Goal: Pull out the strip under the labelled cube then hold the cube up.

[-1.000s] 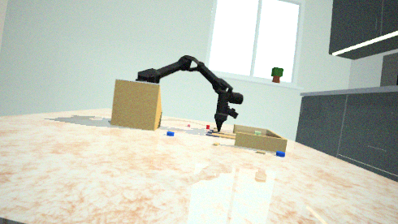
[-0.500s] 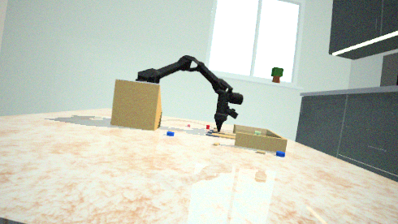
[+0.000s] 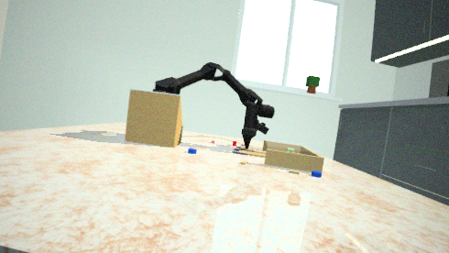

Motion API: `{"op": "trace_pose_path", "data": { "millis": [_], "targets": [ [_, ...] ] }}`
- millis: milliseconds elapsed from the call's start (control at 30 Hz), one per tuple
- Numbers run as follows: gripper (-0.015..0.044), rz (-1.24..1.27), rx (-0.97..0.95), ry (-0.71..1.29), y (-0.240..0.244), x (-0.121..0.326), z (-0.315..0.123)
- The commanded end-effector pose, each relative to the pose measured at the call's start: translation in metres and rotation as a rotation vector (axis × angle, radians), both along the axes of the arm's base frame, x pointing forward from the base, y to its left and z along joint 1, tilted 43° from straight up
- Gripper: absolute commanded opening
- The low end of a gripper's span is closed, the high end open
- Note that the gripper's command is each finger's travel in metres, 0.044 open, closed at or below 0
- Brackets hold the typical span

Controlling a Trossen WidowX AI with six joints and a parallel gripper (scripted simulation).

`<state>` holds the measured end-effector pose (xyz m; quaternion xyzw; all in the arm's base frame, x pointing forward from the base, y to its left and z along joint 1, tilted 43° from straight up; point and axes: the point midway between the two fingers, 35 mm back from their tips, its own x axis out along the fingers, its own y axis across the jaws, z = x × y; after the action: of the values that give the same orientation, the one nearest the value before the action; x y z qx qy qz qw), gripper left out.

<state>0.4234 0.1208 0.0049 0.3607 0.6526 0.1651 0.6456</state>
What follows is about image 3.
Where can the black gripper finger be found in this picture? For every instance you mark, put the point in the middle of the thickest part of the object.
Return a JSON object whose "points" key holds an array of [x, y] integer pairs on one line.
{"points": [[247, 139]]}

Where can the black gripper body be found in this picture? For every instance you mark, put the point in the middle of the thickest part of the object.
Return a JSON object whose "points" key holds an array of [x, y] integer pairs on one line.
{"points": [[249, 125]]}

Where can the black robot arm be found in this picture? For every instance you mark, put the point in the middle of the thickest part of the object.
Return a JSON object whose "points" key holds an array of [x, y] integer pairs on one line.
{"points": [[247, 96]]}

